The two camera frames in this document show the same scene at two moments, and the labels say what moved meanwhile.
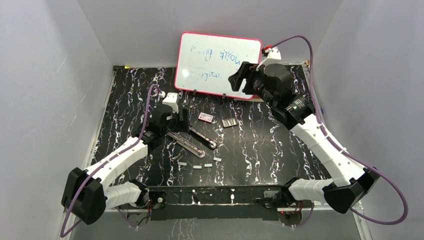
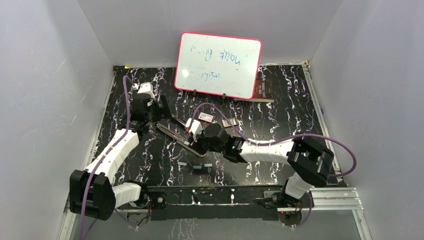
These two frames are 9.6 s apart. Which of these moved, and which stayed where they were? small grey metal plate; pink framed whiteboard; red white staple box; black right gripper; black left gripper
Moved: black right gripper; black left gripper
Stayed: red white staple box; pink framed whiteboard; small grey metal plate
